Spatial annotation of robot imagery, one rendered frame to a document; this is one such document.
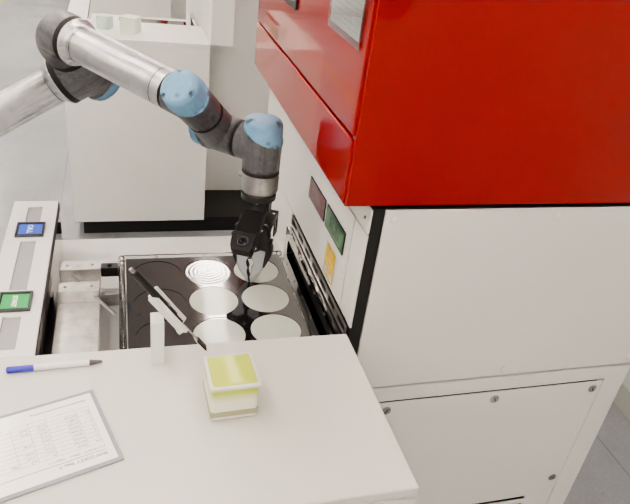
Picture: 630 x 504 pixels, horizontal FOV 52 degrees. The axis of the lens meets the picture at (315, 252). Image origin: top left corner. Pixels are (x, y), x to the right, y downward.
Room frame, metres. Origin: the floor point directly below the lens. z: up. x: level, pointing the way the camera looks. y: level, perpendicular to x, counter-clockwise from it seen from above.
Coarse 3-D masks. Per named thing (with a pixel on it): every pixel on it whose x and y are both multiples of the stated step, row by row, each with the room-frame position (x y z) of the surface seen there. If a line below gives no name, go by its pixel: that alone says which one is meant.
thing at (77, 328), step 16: (64, 304) 1.02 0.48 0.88; (80, 304) 1.02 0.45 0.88; (96, 304) 1.03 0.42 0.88; (64, 320) 0.97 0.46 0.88; (80, 320) 0.97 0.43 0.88; (96, 320) 0.98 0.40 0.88; (64, 336) 0.92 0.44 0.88; (80, 336) 0.93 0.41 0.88; (96, 336) 0.93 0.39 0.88; (64, 352) 0.88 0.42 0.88
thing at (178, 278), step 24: (144, 264) 1.17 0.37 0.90; (168, 264) 1.18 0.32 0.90; (192, 264) 1.20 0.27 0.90; (216, 264) 1.21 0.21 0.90; (168, 288) 1.09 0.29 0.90; (192, 288) 1.11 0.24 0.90; (240, 288) 1.13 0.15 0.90; (288, 288) 1.16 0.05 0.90; (144, 312) 1.00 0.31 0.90; (192, 312) 1.02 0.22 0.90; (240, 312) 1.05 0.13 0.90; (264, 312) 1.06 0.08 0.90; (288, 312) 1.07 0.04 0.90; (144, 336) 0.93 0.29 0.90; (168, 336) 0.94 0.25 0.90; (192, 336) 0.95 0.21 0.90
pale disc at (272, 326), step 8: (256, 320) 1.03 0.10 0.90; (264, 320) 1.03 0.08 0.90; (272, 320) 1.03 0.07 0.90; (280, 320) 1.04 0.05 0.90; (288, 320) 1.04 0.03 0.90; (256, 328) 1.00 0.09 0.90; (264, 328) 1.01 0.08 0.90; (272, 328) 1.01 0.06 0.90; (280, 328) 1.01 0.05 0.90; (288, 328) 1.02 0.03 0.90; (296, 328) 1.02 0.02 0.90; (256, 336) 0.98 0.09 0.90; (264, 336) 0.98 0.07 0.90; (272, 336) 0.98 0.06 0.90; (280, 336) 0.99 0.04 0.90; (288, 336) 0.99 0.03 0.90; (296, 336) 0.99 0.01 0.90
